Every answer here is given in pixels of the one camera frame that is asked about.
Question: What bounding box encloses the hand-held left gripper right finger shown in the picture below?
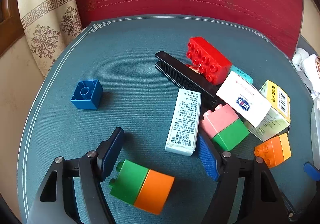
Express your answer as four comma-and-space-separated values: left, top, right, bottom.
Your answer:
198, 134, 298, 224

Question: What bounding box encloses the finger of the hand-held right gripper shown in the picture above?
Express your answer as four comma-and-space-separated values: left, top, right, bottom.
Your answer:
303, 162, 320, 181

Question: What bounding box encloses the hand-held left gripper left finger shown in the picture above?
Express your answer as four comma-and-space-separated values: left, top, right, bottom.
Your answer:
27, 127, 125, 224

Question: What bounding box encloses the pink and green toy block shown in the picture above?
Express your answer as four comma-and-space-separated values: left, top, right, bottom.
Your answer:
201, 104, 250, 151

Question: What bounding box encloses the orange and yellow toy block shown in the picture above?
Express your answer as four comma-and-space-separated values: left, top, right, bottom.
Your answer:
254, 132, 292, 169

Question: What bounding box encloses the green and orange toy block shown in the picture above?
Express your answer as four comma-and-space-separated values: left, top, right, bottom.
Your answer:
108, 159, 175, 215

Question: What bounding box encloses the pale blue printed carton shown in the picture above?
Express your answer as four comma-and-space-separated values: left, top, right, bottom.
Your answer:
165, 88, 202, 156

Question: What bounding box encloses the clear plastic container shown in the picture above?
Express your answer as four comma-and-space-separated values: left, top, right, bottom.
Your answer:
310, 97, 320, 149

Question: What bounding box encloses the blue toy building block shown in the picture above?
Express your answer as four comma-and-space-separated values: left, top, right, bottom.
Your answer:
71, 79, 104, 110

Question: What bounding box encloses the yellow and white carton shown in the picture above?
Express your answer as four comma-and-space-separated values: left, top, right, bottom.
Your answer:
244, 80, 291, 142

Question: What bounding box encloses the white carton with red band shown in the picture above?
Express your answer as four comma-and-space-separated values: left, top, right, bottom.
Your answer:
216, 71, 272, 128

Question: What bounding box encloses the black folding comb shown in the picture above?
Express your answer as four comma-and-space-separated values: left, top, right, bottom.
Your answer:
155, 51, 225, 114

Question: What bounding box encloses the small red orange packet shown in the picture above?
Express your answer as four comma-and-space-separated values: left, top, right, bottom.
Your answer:
185, 63, 207, 79

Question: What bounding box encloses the teal dental floss case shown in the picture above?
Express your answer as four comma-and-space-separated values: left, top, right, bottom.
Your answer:
230, 65, 253, 85

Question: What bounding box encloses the red toy building block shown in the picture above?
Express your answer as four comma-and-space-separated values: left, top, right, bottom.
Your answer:
187, 37, 232, 86

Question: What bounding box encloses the teal desktop mat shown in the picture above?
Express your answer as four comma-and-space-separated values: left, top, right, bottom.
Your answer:
17, 15, 317, 224

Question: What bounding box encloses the white crumpled cloth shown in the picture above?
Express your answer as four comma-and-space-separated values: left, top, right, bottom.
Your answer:
292, 48, 320, 97

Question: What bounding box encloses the grey blue seat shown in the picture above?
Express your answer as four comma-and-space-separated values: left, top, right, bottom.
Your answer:
297, 35, 316, 55

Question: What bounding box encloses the beige patterned curtain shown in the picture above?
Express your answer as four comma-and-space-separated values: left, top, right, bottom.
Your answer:
16, 0, 83, 78

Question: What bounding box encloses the brown wooden frame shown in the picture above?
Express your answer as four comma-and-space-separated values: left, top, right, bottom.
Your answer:
0, 0, 25, 57

